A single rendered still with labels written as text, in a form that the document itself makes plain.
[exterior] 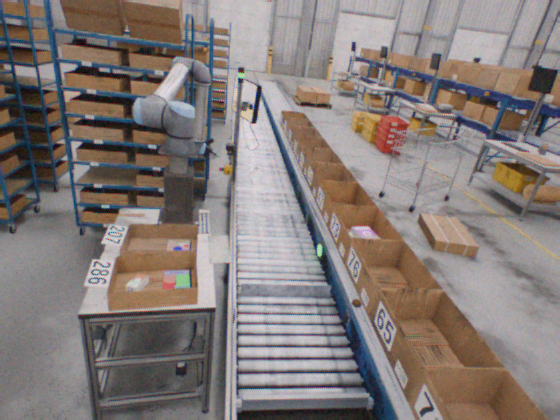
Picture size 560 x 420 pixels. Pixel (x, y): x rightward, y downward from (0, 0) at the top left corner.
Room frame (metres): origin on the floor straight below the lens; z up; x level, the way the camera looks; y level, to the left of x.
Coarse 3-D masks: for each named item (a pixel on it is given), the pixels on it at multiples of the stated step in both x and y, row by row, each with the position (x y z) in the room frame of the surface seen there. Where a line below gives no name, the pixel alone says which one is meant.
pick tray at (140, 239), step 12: (132, 228) 1.79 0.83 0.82; (144, 228) 1.81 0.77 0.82; (156, 228) 1.82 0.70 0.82; (168, 228) 1.84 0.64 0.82; (180, 228) 1.85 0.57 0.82; (192, 228) 1.87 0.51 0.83; (132, 240) 1.76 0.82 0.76; (144, 240) 1.78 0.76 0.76; (156, 240) 1.79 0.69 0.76; (168, 240) 1.81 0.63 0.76; (192, 240) 1.84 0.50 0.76; (120, 252) 1.52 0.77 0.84; (132, 252) 1.53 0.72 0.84; (144, 252) 1.55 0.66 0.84; (156, 252) 1.56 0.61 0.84; (168, 252) 1.57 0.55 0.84; (180, 252) 1.59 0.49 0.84; (192, 252) 1.60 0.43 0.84
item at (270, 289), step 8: (248, 288) 1.45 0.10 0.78; (256, 288) 1.45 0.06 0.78; (264, 288) 1.46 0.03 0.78; (272, 288) 1.47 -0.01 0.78; (280, 288) 1.48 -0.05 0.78; (288, 288) 1.48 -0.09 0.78; (296, 288) 1.49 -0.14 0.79; (304, 288) 1.50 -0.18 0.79; (312, 288) 1.50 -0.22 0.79; (320, 288) 1.51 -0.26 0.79; (328, 288) 1.52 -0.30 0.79; (296, 296) 1.49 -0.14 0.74; (304, 296) 1.50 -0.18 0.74; (312, 296) 1.51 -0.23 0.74; (320, 296) 1.51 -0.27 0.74; (328, 296) 1.52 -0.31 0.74
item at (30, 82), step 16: (16, 16) 3.61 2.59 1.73; (32, 32) 3.64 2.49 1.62; (32, 48) 3.62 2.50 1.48; (16, 64) 3.60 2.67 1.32; (32, 64) 3.63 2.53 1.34; (0, 80) 3.66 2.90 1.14; (32, 80) 3.88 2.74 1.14; (48, 80) 4.00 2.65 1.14; (64, 96) 4.07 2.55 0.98; (32, 128) 3.60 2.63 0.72; (32, 144) 3.60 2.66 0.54; (48, 144) 3.65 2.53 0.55; (48, 160) 3.72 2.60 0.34; (16, 176) 3.62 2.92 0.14; (32, 176) 3.68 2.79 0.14
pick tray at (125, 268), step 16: (128, 256) 1.48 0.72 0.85; (144, 256) 1.51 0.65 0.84; (160, 256) 1.53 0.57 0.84; (176, 256) 1.55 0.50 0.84; (192, 256) 1.58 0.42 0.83; (112, 272) 1.35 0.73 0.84; (128, 272) 1.47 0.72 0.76; (144, 272) 1.49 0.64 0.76; (160, 272) 1.51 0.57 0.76; (192, 272) 1.54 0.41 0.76; (112, 288) 1.31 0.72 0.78; (144, 288) 1.37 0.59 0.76; (160, 288) 1.38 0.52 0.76; (192, 288) 1.31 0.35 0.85; (112, 304) 1.21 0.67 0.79; (128, 304) 1.23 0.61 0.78; (144, 304) 1.25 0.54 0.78; (160, 304) 1.27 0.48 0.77; (176, 304) 1.29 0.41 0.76; (192, 304) 1.31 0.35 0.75
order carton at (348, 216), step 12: (336, 204) 2.01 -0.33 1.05; (336, 216) 1.89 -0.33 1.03; (348, 216) 2.02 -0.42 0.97; (360, 216) 2.03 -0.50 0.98; (372, 216) 2.05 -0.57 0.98; (384, 216) 1.94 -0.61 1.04; (348, 228) 2.02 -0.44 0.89; (372, 228) 2.04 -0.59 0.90; (384, 228) 1.90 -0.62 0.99; (348, 240) 1.64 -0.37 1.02; (396, 240) 1.66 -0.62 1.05
